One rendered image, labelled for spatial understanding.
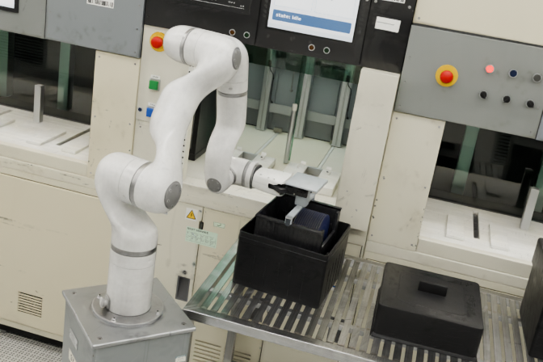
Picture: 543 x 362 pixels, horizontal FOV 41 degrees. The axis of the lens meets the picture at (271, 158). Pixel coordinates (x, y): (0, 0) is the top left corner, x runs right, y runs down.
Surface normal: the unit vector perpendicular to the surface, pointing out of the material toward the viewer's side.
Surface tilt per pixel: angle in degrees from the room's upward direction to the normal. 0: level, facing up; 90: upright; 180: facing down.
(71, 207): 90
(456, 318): 0
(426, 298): 0
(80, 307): 0
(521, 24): 90
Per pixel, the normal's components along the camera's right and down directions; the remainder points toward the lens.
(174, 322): 0.15, -0.94
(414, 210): -0.25, 0.27
